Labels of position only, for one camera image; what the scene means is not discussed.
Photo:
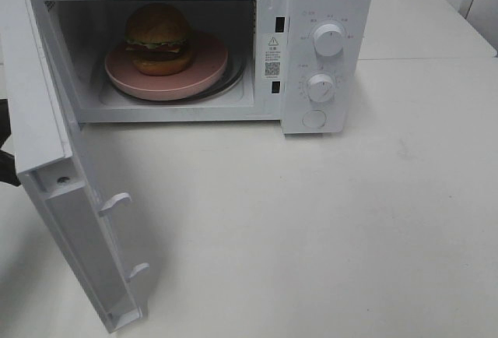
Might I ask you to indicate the white microwave door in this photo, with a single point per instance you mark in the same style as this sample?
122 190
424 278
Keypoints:
52 163

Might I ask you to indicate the burger with lettuce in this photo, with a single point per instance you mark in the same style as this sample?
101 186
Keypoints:
158 39

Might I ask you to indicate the pink round plate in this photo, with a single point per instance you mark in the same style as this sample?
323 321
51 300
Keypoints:
207 48

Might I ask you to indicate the round white door button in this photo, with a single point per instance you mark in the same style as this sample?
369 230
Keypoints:
314 119

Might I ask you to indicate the white microwave oven body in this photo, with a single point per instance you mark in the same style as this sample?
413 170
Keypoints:
271 37

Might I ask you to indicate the glass microwave turntable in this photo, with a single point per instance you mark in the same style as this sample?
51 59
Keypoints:
233 77

